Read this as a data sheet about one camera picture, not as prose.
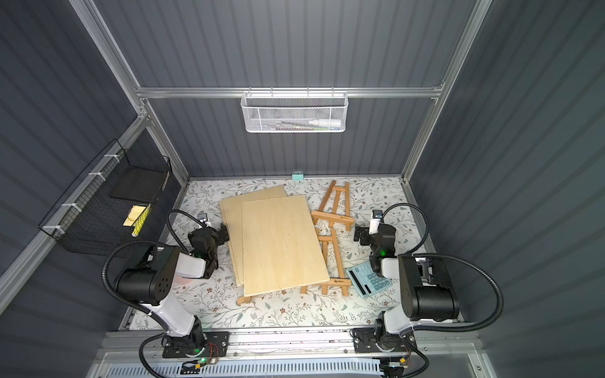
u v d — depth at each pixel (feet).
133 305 1.59
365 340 2.42
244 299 2.61
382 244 2.37
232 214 3.35
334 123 2.87
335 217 3.35
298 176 3.91
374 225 2.75
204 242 2.42
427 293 1.48
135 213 2.47
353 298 2.71
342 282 2.71
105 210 2.39
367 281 2.77
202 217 2.73
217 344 2.39
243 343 2.47
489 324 1.38
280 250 2.89
